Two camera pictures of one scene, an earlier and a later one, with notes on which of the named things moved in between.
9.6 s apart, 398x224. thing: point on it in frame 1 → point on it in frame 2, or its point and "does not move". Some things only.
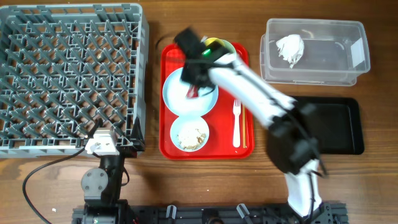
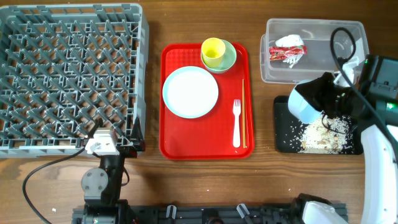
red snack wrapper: [193, 92] → [279, 53]
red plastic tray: [229, 122] does not move
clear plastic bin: [314, 51] does not move
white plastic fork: [237, 109] does not move
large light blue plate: [175, 91] does not move
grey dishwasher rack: [66, 70] does not move
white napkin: [290, 48] does not move
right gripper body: [188, 75] → [344, 99]
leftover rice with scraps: [200, 140] → [327, 134]
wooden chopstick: [244, 127] does not move
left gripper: [130, 150] does not move
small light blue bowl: [189, 134] → [300, 107]
